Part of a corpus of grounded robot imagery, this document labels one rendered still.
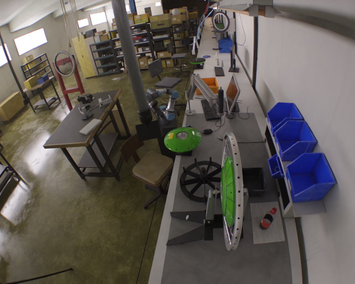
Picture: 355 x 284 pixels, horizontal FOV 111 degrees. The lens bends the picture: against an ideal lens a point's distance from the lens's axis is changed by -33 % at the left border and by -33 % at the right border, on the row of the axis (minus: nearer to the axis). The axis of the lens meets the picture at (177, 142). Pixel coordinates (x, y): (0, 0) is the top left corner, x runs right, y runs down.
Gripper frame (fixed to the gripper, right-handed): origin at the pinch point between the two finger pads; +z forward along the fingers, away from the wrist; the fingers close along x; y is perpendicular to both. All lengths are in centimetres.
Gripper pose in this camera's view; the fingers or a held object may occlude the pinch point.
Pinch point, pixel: (165, 120)
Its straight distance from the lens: 165.4
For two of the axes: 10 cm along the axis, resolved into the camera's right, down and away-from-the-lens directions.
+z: 5.8, 8.0, -1.5
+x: -7.7, 4.9, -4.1
